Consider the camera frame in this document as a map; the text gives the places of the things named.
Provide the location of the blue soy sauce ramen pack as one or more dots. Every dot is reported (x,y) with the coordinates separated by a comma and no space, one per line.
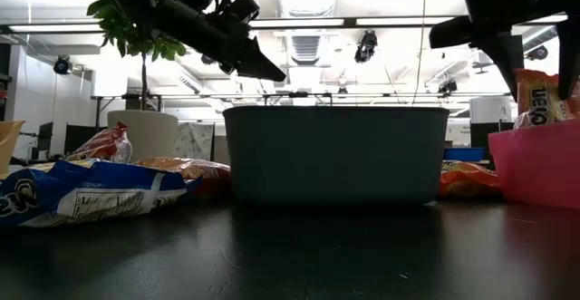
(90,191)

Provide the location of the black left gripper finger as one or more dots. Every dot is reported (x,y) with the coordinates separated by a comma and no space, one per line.
(260,66)

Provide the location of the blue storage box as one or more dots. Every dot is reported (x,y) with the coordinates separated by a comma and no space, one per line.
(464,154)

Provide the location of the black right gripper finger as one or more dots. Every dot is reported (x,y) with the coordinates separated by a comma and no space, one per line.
(509,60)
(570,55)

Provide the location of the dark blue plastic bin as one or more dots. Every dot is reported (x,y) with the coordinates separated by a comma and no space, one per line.
(335,155)

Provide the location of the black ceiling spot lamp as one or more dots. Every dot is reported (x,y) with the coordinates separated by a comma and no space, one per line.
(538,53)
(366,46)
(447,86)
(207,60)
(62,65)

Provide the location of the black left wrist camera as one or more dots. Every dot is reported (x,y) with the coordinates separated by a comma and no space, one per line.
(240,9)

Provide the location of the red roast beef ramen pack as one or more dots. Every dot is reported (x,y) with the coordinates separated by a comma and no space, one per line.
(195,168)
(102,146)

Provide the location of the green potted plant white pot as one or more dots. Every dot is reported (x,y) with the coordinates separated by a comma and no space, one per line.
(142,132)

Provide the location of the white cabinet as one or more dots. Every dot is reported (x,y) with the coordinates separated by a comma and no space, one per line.
(490,109)

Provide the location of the yellow plastic bin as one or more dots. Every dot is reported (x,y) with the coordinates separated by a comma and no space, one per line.
(9,146)

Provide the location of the ceiling air vent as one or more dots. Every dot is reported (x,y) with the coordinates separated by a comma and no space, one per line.
(305,48)

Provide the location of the black background monitors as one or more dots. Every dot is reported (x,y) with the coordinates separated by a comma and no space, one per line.
(79,139)

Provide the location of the red plastic bin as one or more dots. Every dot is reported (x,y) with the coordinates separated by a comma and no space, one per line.
(539,168)

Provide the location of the long ceiling light panel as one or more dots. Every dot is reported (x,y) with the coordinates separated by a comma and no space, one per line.
(299,22)
(399,21)
(54,28)
(544,19)

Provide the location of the grey patterned cloth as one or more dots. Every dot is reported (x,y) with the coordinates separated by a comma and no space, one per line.
(195,141)

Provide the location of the orange chicken ramen pack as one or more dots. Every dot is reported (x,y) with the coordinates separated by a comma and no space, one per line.
(541,100)
(466,180)

